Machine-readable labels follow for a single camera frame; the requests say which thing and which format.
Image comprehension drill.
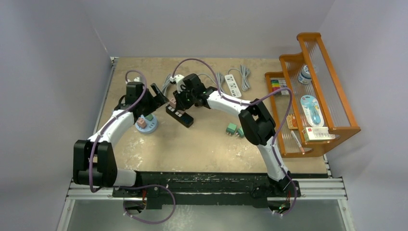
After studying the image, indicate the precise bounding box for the grey bundled power cable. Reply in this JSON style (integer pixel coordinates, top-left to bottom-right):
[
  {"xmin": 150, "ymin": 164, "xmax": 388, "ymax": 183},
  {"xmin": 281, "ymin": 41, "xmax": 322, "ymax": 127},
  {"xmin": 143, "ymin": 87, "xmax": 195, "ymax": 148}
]
[{"xmin": 160, "ymin": 73, "xmax": 173, "ymax": 95}]

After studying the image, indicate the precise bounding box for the aluminium table edge rail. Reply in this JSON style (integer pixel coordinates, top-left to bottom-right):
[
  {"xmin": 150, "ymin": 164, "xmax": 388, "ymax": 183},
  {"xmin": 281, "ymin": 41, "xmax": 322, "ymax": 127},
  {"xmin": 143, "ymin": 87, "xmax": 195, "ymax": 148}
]
[{"xmin": 83, "ymin": 56, "xmax": 119, "ymax": 140}]

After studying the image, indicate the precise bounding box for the orange wooden rack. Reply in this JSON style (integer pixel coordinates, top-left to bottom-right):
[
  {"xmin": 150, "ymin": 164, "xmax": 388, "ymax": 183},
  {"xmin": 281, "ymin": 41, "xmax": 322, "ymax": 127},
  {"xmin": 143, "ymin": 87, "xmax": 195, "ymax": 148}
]
[{"xmin": 265, "ymin": 32, "xmax": 361, "ymax": 158}]

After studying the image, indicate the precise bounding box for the green plug on round socket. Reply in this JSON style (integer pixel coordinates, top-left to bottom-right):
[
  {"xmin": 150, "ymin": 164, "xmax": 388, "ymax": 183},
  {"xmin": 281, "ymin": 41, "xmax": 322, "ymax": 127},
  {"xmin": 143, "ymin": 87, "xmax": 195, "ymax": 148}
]
[{"xmin": 144, "ymin": 114, "xmax": 154, "ymax": 121}]

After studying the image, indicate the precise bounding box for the blue packaged item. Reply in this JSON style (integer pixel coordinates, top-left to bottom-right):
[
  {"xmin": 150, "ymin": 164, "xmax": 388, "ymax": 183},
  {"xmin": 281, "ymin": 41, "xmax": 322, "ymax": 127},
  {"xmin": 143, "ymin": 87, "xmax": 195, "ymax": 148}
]
[{"xmin": 300, "ymin": 95, "xmax": 324, "ymax": 128}]

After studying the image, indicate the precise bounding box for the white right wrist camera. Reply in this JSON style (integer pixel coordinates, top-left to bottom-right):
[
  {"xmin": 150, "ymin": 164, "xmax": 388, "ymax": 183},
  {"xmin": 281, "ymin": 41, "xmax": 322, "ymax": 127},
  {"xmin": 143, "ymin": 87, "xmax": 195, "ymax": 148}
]
[{"xmin": 170, "ymin": 75, "xmax": 185, "ymax": 93}]

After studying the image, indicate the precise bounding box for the pink plug on round socket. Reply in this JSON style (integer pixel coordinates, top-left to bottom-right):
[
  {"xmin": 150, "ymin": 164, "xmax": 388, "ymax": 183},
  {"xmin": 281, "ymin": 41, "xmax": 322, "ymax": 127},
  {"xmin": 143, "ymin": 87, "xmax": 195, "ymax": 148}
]
[{"xmin": 136, "ymin": 117, "xmax": 147, "ymax": 129}]

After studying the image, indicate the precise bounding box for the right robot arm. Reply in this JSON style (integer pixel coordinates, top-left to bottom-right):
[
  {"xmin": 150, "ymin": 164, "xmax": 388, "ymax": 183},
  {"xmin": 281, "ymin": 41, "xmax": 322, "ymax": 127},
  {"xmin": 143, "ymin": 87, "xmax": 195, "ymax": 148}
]
[{"xmin": 170, "ymin": 74, "xmax": 291, "ymax": 196}]

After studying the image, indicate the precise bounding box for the colourful box on rack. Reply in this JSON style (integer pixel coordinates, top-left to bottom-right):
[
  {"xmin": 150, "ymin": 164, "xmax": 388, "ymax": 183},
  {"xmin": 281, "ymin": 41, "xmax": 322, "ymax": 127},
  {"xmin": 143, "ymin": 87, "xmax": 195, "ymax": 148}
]
[{"xmin": 270, "ymin": 78, "xmax": 289, "ymax": 96}]

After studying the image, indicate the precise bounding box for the green plug adapter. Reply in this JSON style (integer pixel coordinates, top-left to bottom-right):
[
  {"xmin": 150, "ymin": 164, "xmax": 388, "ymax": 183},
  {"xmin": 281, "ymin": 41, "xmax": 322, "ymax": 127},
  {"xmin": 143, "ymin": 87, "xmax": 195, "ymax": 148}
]
[{"xmin": 236, "ymin": 128, "xmax": 245, "ymax": 138}]

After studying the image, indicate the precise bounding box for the green plug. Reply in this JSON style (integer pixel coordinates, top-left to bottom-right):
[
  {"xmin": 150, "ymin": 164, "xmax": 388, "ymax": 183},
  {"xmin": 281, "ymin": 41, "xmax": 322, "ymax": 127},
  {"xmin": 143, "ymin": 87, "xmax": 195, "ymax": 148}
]
[
  {"xmin": 144, "ymin": 114, "xmax": 154, "ymax": 121},
  {"xmin": 226, "ymin": 123, "xmax": 238, "ymax": 136}
]

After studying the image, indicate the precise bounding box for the orange card on rack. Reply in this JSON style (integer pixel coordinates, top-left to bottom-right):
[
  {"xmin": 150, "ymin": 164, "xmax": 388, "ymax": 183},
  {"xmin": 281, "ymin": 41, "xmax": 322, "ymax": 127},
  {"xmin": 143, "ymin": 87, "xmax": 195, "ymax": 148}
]
[{"xmin": 286, "ymin": 114, "xmax": 298, "ymax": 130}]

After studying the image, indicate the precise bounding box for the black aluminium robot base frame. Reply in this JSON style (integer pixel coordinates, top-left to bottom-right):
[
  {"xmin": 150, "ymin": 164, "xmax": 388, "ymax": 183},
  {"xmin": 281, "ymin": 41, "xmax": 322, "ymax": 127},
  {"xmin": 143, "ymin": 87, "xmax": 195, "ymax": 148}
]
[{"xmin": 66, "ymin": 172, "xmax": 347, "ymax": 211}]

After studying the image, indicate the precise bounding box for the white power strip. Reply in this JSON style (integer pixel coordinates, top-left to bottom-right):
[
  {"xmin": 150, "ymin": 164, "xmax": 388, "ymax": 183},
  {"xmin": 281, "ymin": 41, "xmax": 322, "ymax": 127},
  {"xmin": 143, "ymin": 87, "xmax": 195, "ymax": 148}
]
[{"xmin": 224, "ymin": 74, "xmax": 242, "ymax": 98}]

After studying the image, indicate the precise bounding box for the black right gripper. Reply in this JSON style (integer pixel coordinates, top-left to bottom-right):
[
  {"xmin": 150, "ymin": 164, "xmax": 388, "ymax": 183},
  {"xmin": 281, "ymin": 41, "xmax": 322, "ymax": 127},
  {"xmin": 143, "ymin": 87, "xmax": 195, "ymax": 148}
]
[{"xmin": 174, "ymin": 86, "xmax": 196, "ymax": 112}]

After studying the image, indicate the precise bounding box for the white pen on rack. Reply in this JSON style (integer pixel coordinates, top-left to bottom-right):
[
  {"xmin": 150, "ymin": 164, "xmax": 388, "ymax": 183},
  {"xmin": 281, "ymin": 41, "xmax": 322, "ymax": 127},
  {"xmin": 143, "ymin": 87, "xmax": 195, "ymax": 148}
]
[{"xmin": 290, "ymin": 130, "xmax": 305, "ymax": 154}]

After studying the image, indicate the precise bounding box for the black strip with pink plugs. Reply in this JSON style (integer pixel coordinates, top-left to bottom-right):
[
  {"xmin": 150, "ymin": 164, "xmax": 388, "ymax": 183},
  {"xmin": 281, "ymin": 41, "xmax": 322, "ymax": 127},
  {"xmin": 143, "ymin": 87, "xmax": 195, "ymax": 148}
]
[{"xmin": 166, "ymin": 104, "xmax": 194, "ymax": 128}]

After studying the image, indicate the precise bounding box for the white box on rack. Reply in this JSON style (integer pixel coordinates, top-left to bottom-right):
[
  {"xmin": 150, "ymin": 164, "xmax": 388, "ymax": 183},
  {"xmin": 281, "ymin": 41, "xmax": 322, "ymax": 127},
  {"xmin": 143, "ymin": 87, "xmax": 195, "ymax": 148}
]
[{"xmin": 302, "ymin": 127, "xmax": 336, "ymax": 141}]

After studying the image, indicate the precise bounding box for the light blue round socket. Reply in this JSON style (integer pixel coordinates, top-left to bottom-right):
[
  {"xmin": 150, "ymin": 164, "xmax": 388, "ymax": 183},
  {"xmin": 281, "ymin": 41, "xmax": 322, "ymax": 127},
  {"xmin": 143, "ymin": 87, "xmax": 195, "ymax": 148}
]
[{"xmin": 135, "ymin": 114, "xmax": 159, "ymax": 134}]

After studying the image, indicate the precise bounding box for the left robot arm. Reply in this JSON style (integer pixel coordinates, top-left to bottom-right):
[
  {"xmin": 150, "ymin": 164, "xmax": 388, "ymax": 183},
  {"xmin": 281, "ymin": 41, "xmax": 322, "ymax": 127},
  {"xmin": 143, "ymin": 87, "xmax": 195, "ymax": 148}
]
[{"xmin": 73, "ymin": 82, "xmax": 168, "ymax": 197}]

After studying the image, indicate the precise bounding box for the pink plug adapter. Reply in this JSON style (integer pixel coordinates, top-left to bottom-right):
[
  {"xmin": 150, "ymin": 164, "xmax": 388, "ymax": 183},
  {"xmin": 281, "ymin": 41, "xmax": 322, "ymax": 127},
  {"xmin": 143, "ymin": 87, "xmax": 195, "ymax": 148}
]
[{"xmin": 169, "ymin": 98, "xmax": 177, "ymax": 108}]

